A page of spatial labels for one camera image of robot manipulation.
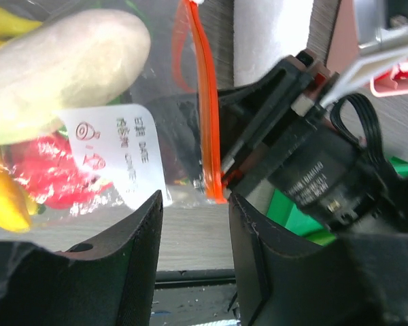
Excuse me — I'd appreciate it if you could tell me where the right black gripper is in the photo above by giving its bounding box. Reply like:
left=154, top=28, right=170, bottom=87
left=147, top=50, right=405, bottom=233

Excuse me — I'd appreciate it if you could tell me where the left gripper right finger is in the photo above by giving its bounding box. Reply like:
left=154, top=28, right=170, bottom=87
left=228, top=194, right=408, bottom=325

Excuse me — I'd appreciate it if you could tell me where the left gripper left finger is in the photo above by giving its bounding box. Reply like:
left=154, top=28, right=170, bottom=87
left=0, top=192, right=163, bottom=325

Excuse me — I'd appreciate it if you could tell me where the clear orange zip top bag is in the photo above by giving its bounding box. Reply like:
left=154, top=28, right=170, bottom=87
left=0, top=0, right=229, bottom=232

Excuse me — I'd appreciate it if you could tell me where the white fake radish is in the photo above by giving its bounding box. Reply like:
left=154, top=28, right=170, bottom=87
left=0, top=9, right=151, bottom=145

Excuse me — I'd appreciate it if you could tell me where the yellow fake banana bunch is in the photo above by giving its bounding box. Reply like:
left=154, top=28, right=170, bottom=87
left=0, top=7, right=41, bottom=232

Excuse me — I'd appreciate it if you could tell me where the green plastic tray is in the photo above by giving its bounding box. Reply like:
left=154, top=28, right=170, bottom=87
left=270, top=151, right=408, bottom=238

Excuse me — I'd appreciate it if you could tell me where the rolled white towel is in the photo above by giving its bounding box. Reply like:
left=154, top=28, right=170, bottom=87
left=233, top=0, right=313, bottom=86

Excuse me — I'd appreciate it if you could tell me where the pink compartment tray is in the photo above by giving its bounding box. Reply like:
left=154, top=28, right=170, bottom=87
left=326, top=1, right=408, bottom=97

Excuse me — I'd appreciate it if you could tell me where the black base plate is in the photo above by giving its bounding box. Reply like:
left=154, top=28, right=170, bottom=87
left=150, top=269, right=241, bottom=325

